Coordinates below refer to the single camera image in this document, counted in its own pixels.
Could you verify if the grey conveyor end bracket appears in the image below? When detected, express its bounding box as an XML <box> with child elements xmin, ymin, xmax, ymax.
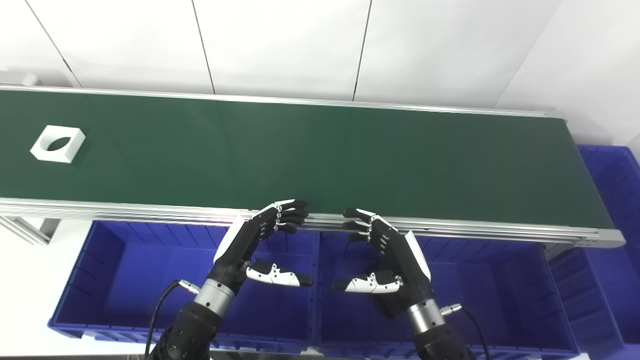
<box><xmin>0</xmin><ymin>71</ymin><xmax>42</xmax><ymax>87</ymax></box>

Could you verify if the green conveyor belt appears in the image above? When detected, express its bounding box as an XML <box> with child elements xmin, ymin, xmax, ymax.
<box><xmin>0</xmin><ymin>90</ymin><xmax>615</xmax><ymax>230</ymax></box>

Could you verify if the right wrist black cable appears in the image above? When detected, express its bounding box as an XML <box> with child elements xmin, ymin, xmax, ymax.
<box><xmin>440</xmin><ymin>302</ymin><xmax>493</xmax><ymax>360</ymax></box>

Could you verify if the white square part round hole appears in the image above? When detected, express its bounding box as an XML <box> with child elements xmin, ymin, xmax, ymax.
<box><xmin>30</xmin><ymin>125</ymin><xmax>87</xmax><ymax>164</ymax></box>

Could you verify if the blue plastic bin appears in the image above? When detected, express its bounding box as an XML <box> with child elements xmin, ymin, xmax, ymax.
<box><xmin>316</xmin><ymin>231</ymin><xmax>581</xmax><ymax>360</ymax></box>
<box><xmin>547</xmin><ymin>145</ymin><xmax>640</xmax><ymax>360</ymax></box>
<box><xmin>47</xmin><ymin>220</ymin><xmax>321</xmax><ymax>356</ymax></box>

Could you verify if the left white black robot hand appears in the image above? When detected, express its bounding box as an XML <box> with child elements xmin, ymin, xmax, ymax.
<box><xmin>207</xmin><ymin>199</ymin><xmax>315</xmax><ymax>293</ymax></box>

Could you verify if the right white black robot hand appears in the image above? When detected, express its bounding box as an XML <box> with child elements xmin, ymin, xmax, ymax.
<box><xmin>332</xmin><ymin>208</ymin><xmax>434</xmax><ymax>318</ymax></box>

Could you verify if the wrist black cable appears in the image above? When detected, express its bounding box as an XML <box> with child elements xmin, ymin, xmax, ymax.
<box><xmin>440</xmin><ymin>302</ymin><xmax>493</xmax><ymax>360</ymax></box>
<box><xmin>144</xmin><ymin>279</ymin><xmax>202</xmax><ymax>360</ymax></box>

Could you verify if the aluminium conveyor support leg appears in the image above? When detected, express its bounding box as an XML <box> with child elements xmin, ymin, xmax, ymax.
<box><xmin>542</xmin><ymin>242</ymin><xmax>576</xmax><ymax>261</ymax></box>
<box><xmin>0</xmin><ymin>215</ymin><xmax>62</xmax><ymax>246</ymax></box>

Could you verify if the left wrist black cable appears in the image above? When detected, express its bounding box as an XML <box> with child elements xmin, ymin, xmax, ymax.
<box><xmin>144</xmin><ymin>279</ymin><xmax>202</xmax><ymax>360</ymax></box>

